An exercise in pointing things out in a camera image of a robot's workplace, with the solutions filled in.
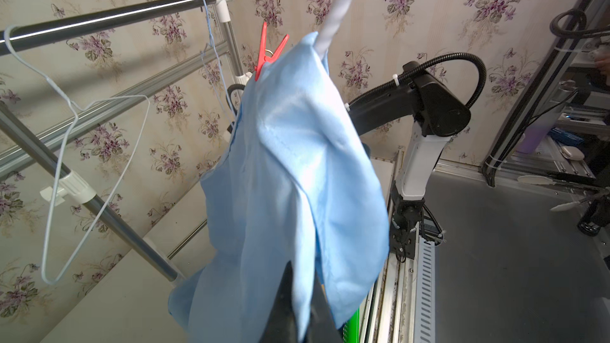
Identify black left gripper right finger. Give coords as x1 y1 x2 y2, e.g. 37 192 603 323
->
309 276 342 343

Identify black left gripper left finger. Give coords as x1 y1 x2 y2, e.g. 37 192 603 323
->
259 261 298 343

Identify light blue shirt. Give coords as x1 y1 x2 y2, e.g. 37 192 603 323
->
168 33 389 342

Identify red clothespin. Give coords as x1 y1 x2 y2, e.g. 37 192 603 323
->
254 22 290 81

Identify light blue wire hanger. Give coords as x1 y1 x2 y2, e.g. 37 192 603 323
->
201 0 237 120

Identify green perforated plastic basket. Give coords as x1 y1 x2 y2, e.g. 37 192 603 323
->
342 309 360 343

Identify metal clothes rack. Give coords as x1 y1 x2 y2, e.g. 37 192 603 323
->
1 0 246 281

